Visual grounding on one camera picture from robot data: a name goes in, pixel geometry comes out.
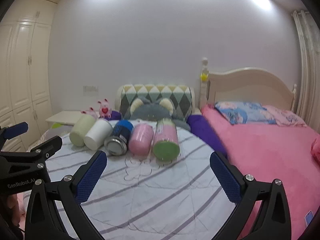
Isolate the white paper cup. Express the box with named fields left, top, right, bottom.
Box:
left=84, top=118, right=113, bottom=151

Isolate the pale green cup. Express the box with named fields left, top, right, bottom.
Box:
left=69, top=114, right=96, bottom=147

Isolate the blue steel thermos cup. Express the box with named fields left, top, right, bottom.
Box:
left=104, top=120, right=133, bottom=156

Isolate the pink cup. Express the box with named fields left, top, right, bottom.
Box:
left=129, top=123, right=154, bottom=156

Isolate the left hand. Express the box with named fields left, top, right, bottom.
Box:
left=6, top=194, right=20, bottom=226

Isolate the smartphone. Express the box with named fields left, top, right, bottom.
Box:
left=304, top=210, right=313, bottom=227

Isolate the white bedside table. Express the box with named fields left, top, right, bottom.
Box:
left=46, top=111, right=83, bottom=125

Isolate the pink blanket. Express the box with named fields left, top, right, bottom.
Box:
left=201, top=106, right=319, bottom=239

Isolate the pink bunny toy front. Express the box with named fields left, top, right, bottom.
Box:
left=81, top=107, right=98, bottom=120

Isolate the pink bunny toy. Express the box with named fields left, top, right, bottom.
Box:
left=81, top=107, right=98, bottom=120
left=98, top=99, right=112, bottom=118

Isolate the white striped quilt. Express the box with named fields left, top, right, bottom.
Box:
left=39, top=119, right=238, bottom=240

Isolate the pink plush item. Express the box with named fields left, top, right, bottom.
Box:
left=310, top=135, right=320, bottom=166

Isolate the pink bunny toy rear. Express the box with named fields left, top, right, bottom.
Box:
left=98, top=99, right=112, bottom=118

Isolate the cream wardrobe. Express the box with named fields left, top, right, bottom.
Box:
left=1, top=0, right=57, bottom=151

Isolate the pink cartoon pillow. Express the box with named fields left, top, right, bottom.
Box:
left=264, top=105, right=306, bottom=127

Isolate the blue cartoon pillow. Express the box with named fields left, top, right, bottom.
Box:
left=214, top=101, right=276, bottom=125

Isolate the purple blanket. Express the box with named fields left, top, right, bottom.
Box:
left=187, top=115, right=228, bottom=159

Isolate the grey plush cat pillow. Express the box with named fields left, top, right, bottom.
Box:
left=130, top=97, right=191, bottom=132

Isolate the pink green tumbler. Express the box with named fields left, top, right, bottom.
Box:
left=152, top=118, right=180, bottom=162

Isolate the cream bed headboard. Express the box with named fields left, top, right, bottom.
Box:
left=199, top=57, right=297, bottom=112

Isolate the diamond pattern cushion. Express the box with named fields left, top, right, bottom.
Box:
left=119, top=84, right=195, bottom=121

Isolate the yellow star ornament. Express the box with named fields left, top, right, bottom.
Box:
left=200, top=73, right=209, bottom=82

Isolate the white curtain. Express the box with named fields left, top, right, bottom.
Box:
left=292, top=10, right=319, bottom=132

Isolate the wall switch panel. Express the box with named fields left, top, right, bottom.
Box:
left=83, top=86, right=99, bottom=96

